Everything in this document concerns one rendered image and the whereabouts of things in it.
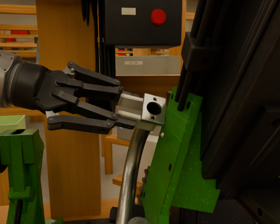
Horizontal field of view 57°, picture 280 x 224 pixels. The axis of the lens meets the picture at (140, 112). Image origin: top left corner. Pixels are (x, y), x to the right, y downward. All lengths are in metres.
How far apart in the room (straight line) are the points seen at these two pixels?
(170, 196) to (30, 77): 0.27
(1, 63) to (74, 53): 0.29
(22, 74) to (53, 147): 0.34
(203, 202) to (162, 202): 0.06
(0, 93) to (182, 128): 0.27
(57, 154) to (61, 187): 0.10
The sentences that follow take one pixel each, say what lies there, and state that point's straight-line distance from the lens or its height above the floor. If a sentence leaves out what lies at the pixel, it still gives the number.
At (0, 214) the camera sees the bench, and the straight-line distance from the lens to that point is 0.91.
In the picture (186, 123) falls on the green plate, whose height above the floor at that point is 1.24.
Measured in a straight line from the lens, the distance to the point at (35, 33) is 7.47.
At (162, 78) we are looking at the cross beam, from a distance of 0.80.
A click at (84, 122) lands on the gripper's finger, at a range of 0.41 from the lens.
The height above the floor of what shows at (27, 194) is 1.04.
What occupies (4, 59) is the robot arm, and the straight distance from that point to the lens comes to 0.44.
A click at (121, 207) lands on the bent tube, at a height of 1.06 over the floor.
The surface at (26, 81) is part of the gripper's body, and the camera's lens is 0.42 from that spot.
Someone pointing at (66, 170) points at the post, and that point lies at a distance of 0.75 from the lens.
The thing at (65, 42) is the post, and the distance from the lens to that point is 0.70.
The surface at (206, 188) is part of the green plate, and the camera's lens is 0.39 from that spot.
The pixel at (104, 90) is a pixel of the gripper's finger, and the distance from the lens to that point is 0.45.
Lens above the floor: 1.31
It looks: 11 degrees down
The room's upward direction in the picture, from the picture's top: straight up
